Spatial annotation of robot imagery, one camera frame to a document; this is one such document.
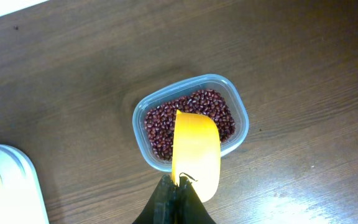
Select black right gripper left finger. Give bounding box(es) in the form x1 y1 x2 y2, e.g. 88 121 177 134
133 175 175 224

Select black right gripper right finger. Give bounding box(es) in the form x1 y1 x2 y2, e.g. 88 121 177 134
176 176 216 224

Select small yellow scoop bowl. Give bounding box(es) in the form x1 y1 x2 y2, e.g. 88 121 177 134
172 110 221 202

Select white digital kitchen scale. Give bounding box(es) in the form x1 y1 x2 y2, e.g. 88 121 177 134
0 144 49 224

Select red beans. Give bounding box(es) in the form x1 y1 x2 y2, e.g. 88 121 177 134
144 89 236 161

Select clear plastic container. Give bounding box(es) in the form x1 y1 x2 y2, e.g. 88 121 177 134
132 74 250 172

